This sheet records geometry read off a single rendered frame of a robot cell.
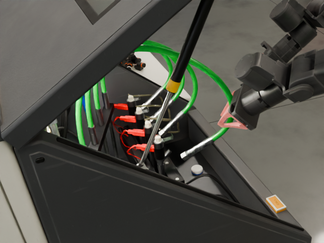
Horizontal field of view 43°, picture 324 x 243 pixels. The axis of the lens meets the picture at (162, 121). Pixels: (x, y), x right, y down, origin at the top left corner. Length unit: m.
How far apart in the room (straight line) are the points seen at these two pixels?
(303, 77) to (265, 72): 0.07
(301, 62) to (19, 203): 0.57
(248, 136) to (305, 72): 2.15
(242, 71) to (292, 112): 2.40
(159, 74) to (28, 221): 1.12
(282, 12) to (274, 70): 0.28
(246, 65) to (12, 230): 0.52
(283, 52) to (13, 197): 0.76
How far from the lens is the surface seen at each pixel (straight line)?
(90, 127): 1.12
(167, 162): 1.23
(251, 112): 0.92
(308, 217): 2.45
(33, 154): 0.61
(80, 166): 0.64
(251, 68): 0.83
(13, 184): 0.64
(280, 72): 0.85
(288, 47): 1.13
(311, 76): 0.80
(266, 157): 2.78
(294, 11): 1.11
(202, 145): 1.02
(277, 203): 1.15
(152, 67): 1.76
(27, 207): 0.67
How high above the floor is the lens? 1.79
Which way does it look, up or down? 35 degrees down
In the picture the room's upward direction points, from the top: 6 degrees counter-clockwise
